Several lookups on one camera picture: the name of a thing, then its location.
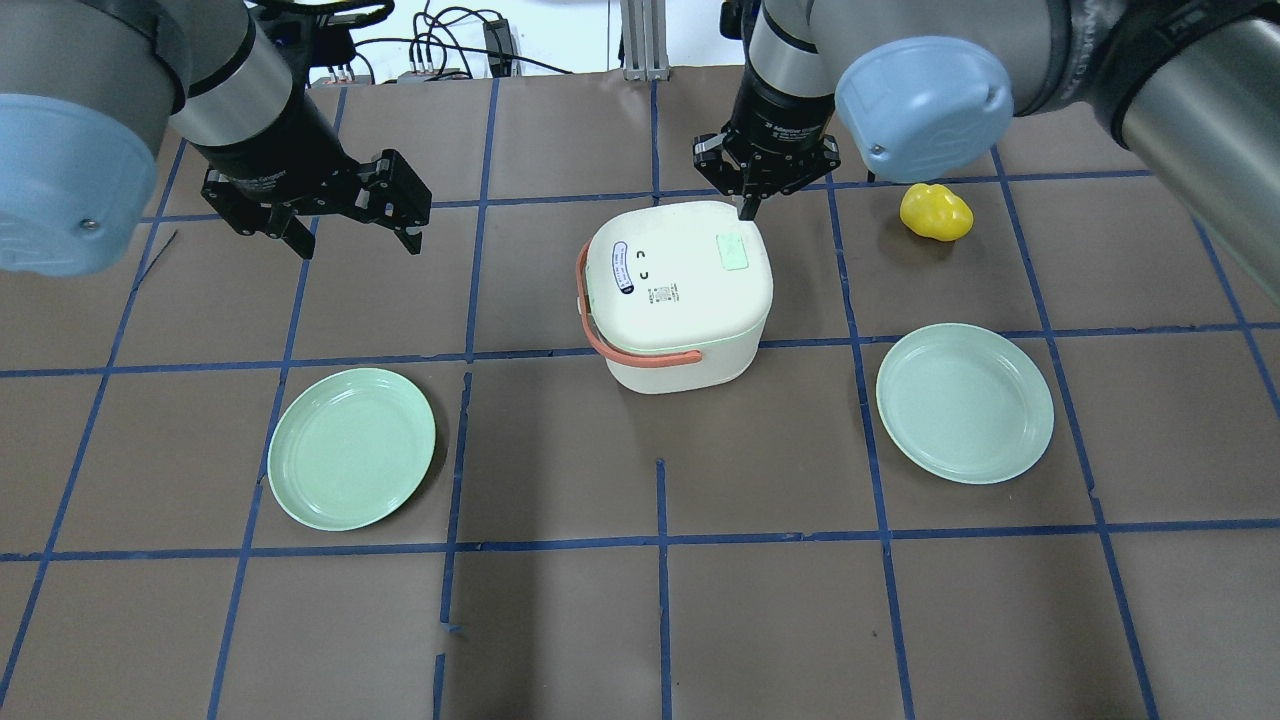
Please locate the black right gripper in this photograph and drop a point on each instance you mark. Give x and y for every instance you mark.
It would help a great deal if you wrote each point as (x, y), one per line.
(782, 112)

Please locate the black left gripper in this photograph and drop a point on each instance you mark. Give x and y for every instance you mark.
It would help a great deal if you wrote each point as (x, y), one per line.
(283, 143)

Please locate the white rice cooker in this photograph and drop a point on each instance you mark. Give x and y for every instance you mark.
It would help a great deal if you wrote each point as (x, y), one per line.
(675, 297)

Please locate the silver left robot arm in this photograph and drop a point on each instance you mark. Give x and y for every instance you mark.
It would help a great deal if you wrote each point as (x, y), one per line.
(90, 88)

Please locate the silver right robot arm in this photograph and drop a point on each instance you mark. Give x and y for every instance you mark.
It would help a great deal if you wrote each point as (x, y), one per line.
(925, 87)

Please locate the yellow toy bell pepper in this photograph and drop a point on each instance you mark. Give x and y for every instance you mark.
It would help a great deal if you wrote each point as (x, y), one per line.
(935, 212)

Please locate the green plate far from toy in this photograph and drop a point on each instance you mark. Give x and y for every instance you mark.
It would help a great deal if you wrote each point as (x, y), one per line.
(351, 449)

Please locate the black power adapter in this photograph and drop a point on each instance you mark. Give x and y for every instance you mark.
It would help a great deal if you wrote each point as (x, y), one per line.
(499, 47)

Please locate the green plate near yellow toy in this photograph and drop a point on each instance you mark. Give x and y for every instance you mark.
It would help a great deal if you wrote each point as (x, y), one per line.
(965, 404)

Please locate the aluminium frame post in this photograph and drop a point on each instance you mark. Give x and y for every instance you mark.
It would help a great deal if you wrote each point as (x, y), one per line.
(643, 33)

